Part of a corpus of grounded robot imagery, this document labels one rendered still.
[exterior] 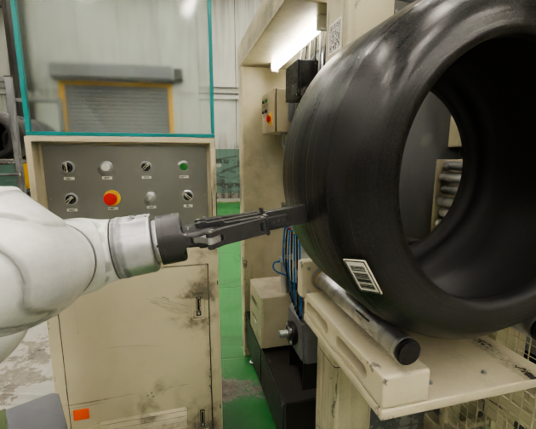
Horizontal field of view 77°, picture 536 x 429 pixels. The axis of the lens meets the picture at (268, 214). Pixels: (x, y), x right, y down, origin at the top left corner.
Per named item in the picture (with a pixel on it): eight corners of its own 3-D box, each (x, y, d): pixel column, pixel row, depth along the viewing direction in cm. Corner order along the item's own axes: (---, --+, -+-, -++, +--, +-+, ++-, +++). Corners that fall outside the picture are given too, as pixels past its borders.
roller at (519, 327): (417, 279, 95) (405, 272, 94) (424, 265, 95) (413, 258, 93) (544, 346, 62) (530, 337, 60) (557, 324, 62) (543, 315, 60)
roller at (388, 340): (323, 288, 88) (310, 282, 87) (333, 274, 88) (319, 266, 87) (412, 370, 55) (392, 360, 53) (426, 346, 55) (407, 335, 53)
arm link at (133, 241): (116, 213, 53) (156, 207, 54) (128, 267, 55) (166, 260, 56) (104, 225, 44) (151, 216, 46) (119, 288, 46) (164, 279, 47)
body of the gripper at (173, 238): (150, 222, 46) (218, 210, 48) (154, 212, 54) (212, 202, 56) (161, 273, 48) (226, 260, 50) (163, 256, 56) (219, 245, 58)
